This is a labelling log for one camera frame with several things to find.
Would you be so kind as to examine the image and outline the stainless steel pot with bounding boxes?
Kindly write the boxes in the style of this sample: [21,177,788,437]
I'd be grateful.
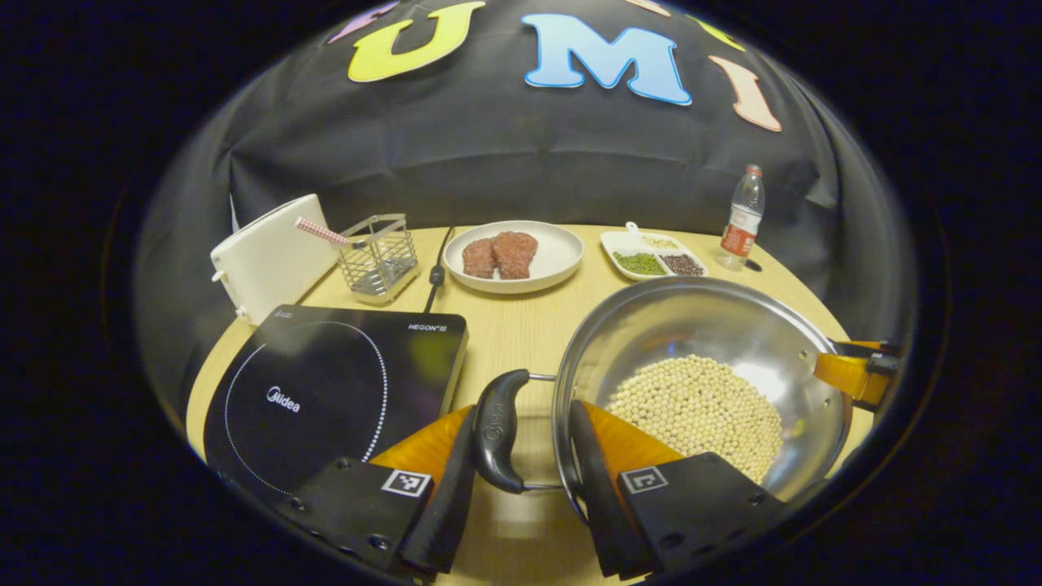
[472,277,856,522]

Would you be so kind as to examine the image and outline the black induction cooktop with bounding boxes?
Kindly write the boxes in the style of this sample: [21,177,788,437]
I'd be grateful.
[204,304,470,499]

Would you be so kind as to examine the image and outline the black power cable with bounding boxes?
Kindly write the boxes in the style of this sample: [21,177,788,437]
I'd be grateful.
[422,225,457,314]

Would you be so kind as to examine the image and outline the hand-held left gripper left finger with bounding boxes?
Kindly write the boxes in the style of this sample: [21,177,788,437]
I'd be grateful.
[273,405,477,579]

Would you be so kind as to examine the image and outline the black backdrop cloth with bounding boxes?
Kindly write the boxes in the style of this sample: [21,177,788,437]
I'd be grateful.
[134,0,917,408]

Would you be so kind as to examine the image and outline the small raw meat piece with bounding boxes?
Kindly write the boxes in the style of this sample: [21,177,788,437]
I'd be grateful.
[462,237,497,279]

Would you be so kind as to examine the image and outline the pile of soybeans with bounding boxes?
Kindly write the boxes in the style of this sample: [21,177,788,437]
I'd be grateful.
[604,355,784,485]

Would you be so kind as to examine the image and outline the clear plastic water bottle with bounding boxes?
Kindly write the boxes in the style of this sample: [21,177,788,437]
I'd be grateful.
[716,164,766,273]

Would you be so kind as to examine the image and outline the wire mesh basket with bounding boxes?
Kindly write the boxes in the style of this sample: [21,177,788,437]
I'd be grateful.
[335,213,420,305]

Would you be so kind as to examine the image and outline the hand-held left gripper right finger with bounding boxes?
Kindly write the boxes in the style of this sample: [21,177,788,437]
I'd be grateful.
[567,399,789,580]

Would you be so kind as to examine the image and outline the white divided bean dish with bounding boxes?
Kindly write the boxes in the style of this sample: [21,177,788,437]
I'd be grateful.
[601,221,709,282]

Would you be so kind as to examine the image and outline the large raw meat piece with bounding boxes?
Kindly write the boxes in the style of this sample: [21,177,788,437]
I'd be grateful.
[492,231,540,280]

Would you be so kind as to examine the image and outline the white toaster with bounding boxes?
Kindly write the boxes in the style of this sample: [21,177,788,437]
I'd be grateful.
[210,194,341,326]

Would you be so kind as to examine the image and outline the pink striped straw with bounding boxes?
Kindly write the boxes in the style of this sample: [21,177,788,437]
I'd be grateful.
[295,216,367,250]

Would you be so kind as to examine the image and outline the round white plate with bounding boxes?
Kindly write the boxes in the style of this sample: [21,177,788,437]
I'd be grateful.
[443,221,585,295]

